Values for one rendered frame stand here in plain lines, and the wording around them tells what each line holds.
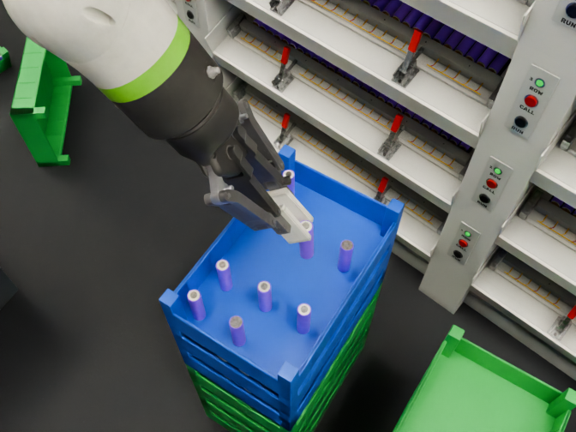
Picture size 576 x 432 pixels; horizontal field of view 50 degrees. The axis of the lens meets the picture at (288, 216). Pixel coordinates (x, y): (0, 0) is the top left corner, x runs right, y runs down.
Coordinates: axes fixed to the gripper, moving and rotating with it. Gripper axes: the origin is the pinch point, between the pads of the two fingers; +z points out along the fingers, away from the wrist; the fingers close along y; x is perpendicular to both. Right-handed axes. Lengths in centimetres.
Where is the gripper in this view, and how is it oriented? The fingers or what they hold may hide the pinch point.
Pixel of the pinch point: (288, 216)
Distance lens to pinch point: 72.9
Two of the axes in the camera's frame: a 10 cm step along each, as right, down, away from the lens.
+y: -1.2, 8.4, -5.3
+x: 8.7, -1.6, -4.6
